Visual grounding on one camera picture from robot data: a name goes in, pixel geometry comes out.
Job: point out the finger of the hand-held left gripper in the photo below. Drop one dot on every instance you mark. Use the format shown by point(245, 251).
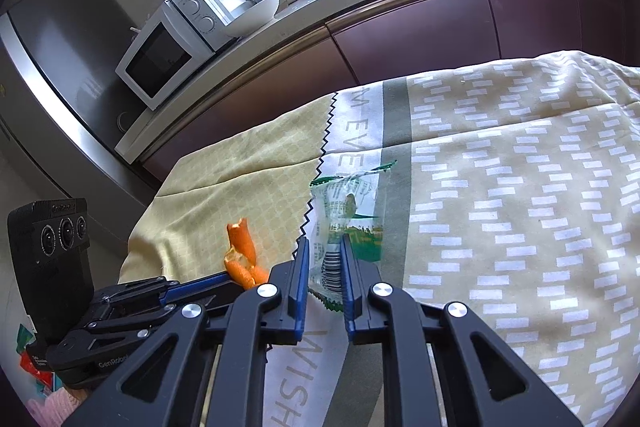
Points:
point(195, 289)
point(115, 332)

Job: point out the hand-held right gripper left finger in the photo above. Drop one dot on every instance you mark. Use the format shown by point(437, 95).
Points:
point(301, 287)

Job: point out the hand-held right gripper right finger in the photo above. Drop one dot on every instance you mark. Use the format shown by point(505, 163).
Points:
point(348, 287)

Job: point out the orange peel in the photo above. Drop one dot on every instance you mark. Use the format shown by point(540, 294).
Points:
point(240, 237)

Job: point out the clear green printed plastic wrapper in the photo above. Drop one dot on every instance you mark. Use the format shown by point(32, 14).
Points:
point(350, 207)

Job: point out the red snack bag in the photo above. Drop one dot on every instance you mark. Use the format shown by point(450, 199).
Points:
point(37, 367)

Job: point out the pink cloth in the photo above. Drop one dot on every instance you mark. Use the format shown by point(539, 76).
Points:
point(55, 409)

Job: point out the yellow patterned tablecloth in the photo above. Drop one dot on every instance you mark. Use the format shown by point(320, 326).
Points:
point(500, 207)

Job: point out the silver refrigerator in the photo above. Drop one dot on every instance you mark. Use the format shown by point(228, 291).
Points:
point(60, 47)

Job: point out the white microwave oven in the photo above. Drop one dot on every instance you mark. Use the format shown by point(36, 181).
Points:
point(155, 57)

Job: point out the purple kitchen cabinet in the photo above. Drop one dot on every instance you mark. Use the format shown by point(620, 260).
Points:
point(425, 27)

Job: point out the white bowl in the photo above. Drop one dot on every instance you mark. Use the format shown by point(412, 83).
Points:
point(255, 14)

